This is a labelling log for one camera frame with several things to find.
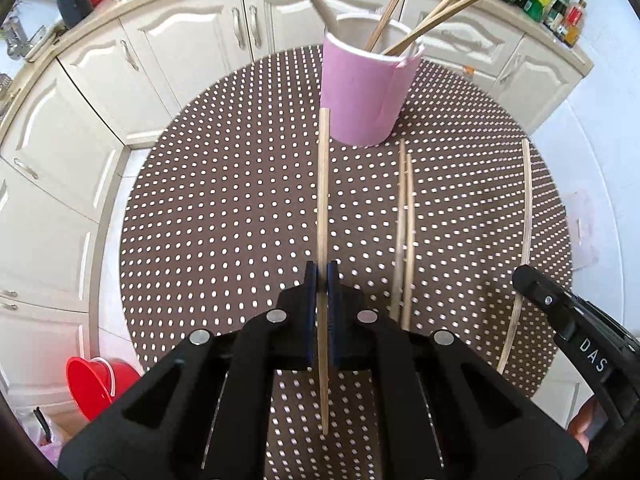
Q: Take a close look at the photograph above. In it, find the orange oil bottle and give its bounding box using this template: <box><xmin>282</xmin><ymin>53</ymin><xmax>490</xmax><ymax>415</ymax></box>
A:
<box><xmin>561</xmin><ymin>0</ymin><xmax>587</xmax><ymax>48</ymax></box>

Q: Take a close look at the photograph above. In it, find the thin bamboo chopstick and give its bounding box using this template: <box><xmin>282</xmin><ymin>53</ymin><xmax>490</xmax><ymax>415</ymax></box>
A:
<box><xmin>382</xmin><ymin>0</ymin><xmax>480</xmax><ymax>56</ymax></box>
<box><xmin>496</xmin><ymin>138</ymin><xmax>534</xmax><ymax>375</ymax></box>

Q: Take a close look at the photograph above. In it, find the red plastic bucket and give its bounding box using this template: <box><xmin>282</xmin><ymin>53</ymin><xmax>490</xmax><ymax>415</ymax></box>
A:
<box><xmin>66</xmin><ymin>356</ymin><xmax>141</xmax><ymax>422</ymax></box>

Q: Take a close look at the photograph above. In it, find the pink cylindrical utensil cup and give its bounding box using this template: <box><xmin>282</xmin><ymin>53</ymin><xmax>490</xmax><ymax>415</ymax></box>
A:
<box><xmin>320</xmin><ymin>11</ymin><xmax>425</xmax><ymax>146</ymax></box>

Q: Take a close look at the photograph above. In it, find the brown polka dot tablecloth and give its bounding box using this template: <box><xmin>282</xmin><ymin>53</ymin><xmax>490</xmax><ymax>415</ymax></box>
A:
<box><xmin>118</xmin><ymin>44</ymin><xmax>574</xmax><ymax>480</ymax></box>

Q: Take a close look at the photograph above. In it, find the dark soy sauce bottle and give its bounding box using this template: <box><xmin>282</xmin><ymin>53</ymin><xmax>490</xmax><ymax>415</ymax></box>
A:
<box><xmin>544</xmin><ymin>0</ymin><xmax>572</xmax><ymax>32</ymax></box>

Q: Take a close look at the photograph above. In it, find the person's right hand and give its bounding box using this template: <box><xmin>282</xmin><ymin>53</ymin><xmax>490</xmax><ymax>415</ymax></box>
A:
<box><xmin>567</xmin><ymin>396</ymin><xmax>608</xmax><ymax>452</ymax></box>

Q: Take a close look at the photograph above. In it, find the black electric kettle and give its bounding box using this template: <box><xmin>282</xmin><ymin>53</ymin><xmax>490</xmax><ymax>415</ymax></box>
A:
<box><xmin>55</xmin><ymin>0</ymin><xmax>93</xmax><ymax>29</ymax></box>

